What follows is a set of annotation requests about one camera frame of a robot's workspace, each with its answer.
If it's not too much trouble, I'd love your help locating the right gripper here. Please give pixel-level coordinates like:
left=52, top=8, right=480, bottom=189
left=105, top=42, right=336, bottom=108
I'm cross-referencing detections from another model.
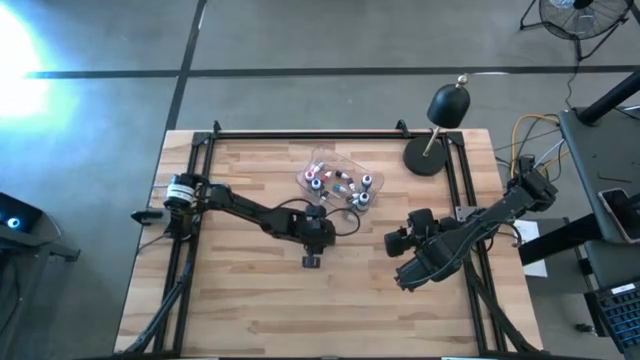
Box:
left=384, top=208, right=466, bottom=293

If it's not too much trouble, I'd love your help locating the clear plastic bin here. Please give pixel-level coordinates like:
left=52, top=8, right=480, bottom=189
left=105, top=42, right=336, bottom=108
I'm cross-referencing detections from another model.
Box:
left=295, top=145, right=386, bottom=219

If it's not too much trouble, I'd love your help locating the white paper sheet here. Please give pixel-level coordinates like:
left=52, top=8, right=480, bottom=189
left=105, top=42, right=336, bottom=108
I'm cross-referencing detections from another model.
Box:
left=514, top=219, right=549, bottom=279

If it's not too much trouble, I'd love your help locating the black brass-stem desk lamp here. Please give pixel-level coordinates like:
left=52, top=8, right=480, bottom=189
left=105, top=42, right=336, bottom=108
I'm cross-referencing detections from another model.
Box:
left=402, top=73, right=472, bottom=177

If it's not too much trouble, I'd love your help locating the dark grey workbench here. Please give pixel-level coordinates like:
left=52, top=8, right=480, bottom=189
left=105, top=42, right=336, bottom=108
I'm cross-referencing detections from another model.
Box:
left=557, top=107, right=640, bottom=241

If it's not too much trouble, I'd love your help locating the smartphone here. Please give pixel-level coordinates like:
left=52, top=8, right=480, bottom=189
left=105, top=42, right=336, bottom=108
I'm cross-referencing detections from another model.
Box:
left=598, top=187, right=640, bottom=245

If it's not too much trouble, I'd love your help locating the black backlit keyboard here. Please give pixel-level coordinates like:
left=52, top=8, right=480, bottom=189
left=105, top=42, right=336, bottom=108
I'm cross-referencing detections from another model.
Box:
left=584, top=282, right=640, bottom=354

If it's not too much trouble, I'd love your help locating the black floor fan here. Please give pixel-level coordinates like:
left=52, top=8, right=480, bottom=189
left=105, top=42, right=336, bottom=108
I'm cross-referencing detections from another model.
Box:
left=519, top=0, right=634, bottom=62

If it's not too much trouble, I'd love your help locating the black computer with blue light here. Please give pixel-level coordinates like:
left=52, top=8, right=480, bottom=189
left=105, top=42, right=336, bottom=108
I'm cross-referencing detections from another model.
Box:
left=0, top=192, right=81, bottom=264

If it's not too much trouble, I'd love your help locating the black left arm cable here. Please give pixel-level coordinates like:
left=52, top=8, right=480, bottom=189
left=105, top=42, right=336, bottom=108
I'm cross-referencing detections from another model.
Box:
left=277, top=197, right=362, bottom=237

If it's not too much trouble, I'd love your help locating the black upright post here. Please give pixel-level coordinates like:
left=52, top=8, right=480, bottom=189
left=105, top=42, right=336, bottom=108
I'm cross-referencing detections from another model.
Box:
left=577, top=69, right=640, bottom=126
left=517, top=214, right=601, bottom=266

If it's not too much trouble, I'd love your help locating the yellow floor cable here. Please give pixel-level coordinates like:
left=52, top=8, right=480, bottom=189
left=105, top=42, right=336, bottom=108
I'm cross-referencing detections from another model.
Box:
left=509, top=113, right=564, bottom=179

